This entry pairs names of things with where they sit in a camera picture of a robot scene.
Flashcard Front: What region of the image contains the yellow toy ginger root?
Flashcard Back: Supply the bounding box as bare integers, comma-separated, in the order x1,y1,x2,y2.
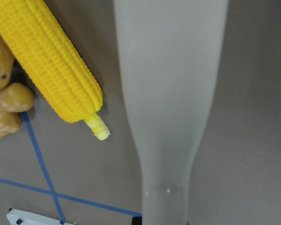
0,35,34,139

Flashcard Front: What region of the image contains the wooden hand brush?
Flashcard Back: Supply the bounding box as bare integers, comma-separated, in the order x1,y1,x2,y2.
113,0,228,225

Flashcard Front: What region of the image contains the yellow toy corn cob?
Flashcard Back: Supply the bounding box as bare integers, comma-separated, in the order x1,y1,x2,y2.
0,0,110,141

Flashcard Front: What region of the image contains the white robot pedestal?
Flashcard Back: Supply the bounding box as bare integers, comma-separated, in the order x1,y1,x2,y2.
6,208,143,225

